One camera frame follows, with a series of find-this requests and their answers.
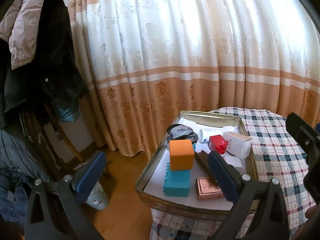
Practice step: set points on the brown wooden comb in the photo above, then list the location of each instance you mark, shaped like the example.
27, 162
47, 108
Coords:
202, 160

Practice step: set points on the white pill bottle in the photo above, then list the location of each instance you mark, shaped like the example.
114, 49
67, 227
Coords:
205, 133

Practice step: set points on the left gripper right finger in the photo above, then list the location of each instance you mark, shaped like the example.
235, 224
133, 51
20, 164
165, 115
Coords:
270, 219

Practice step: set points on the large teal toy brick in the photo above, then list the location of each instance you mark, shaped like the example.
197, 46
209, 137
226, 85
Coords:
176, 183

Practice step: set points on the plastic bottle on floor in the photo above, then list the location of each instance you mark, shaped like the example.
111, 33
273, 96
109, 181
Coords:
98, 198

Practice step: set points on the white paper tray liner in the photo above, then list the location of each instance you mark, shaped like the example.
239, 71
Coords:
154, 187

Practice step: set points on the orange cube block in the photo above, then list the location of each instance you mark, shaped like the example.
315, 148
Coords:
181, 155

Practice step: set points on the gold metal tin tray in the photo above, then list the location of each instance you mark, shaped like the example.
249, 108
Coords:
150, 167

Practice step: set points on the dark hanging jacket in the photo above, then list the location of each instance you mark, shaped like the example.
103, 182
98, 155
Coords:
51, 81

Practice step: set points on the grey quilted coat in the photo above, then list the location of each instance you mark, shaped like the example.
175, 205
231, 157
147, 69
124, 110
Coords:
19, 28

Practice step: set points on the cream and orange curtain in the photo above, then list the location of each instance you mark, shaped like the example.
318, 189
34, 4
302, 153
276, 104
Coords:
144, 61

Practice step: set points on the red ice-cream toy brick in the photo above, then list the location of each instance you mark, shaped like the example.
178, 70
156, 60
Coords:
217, 143

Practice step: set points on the plaid tablecloth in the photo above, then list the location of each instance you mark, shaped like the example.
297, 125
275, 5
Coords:
276, 154

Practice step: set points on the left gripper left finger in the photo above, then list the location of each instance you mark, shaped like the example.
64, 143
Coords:
54, 210

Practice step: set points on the copper rectangular tin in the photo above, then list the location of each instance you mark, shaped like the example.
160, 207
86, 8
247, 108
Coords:
207, 190

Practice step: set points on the tall beige patterned box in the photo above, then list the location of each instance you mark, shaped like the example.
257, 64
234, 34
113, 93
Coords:
237, 144

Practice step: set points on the grey patterned cloth pouch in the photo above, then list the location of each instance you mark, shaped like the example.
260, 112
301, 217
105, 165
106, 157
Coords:
180, 132

